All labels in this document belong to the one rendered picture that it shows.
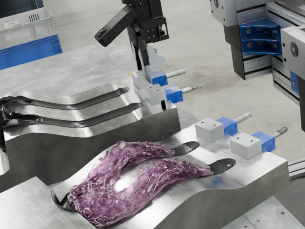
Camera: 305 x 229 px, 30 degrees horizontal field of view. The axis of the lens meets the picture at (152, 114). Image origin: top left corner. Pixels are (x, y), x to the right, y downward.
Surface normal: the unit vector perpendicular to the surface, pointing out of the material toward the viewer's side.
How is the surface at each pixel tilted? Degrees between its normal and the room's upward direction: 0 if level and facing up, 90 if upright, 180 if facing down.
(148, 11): 90
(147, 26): 90
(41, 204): 0
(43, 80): 0
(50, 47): 91
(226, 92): 1
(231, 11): 90
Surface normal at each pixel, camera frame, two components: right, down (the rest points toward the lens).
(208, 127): -0.18, -0.89
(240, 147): -0.81, 0.38
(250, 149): 0.57, 0.26
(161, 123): 0.30, 0.36
